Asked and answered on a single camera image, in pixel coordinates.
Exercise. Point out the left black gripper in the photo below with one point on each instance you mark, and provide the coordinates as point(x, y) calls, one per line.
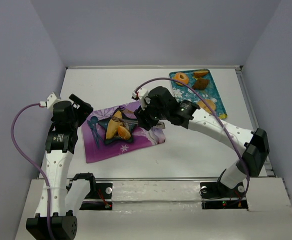
point(81, 105)

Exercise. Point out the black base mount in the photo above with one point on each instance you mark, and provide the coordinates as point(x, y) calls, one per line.
point(216, 197)
point(100, 199)

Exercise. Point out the small round bun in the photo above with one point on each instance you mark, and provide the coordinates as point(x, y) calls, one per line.
point(123, 132)

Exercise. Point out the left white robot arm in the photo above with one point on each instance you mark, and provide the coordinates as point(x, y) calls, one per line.
point(55, 217)

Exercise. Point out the orange glazed donut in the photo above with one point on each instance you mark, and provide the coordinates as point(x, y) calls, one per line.
point(181, 78)

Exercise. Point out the dark chocolate bread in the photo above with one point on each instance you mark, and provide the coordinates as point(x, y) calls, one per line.
point(200, 84)

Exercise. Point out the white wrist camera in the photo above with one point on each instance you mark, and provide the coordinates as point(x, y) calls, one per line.
point(51, 100)
point(141, 95)

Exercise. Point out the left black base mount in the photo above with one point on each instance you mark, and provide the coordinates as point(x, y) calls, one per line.
point(100, 199)

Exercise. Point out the teal floral tray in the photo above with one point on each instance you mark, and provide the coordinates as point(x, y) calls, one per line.
point(184, 93)

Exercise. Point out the brown bread wedge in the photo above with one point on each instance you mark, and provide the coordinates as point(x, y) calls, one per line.
point(200, 73)

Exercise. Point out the long yellow bread loaf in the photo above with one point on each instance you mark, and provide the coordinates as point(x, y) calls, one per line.
point(113, 125)

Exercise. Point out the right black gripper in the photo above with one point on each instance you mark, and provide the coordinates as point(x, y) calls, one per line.
point(143, 119)

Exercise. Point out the metal tongs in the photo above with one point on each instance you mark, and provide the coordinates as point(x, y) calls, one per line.
point(159, 125)

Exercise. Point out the tan bagel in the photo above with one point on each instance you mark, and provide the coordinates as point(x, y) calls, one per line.
point(207, 107)

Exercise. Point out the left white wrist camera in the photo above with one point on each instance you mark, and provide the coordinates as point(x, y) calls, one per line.
point(51, 100)

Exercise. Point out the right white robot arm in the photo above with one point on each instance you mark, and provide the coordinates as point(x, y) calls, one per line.
point(251, 146)

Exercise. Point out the blue plastic spoon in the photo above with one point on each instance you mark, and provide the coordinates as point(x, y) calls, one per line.
point(94, 119)

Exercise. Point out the purple snowflake placemat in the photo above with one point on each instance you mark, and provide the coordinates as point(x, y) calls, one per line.
point(141, 137)

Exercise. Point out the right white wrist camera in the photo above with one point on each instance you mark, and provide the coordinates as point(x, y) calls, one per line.
point(141, 95)

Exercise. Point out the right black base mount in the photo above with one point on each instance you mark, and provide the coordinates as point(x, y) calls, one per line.
point(216, 197)

